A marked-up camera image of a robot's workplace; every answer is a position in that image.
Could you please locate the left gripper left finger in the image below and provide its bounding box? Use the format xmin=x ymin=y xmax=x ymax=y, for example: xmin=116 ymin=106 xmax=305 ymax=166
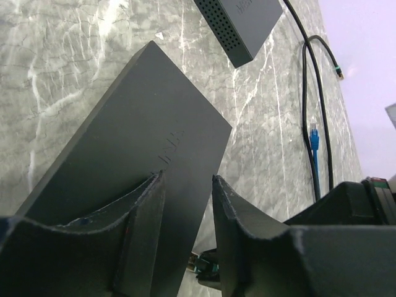
xmin=1 ymin=172 xmax=166 ymax=296

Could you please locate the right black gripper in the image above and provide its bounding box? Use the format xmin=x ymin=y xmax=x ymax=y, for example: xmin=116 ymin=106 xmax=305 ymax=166
xmin=284 ymin=176 xmax=395 ymax=226

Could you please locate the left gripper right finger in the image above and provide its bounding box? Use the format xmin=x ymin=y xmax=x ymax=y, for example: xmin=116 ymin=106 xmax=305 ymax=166
xmin=212 ymin=176 xmax=395 ymax=296

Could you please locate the black cable gold plug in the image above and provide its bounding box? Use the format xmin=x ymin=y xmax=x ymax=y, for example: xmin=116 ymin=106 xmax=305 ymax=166
xmin=186 ymin=248 xmax=221 ymax=291

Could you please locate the black network switch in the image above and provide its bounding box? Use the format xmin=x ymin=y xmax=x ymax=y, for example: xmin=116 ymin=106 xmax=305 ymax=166
xmin=195 ymin=0 xmax=283 ymax=69
xmin=18 ymin=41 xmax=231 ymax=296

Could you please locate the blue ethernet cable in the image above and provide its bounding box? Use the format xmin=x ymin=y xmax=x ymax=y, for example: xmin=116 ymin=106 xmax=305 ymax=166
xmin=309 ymin=122 xmax=322 ymax=202

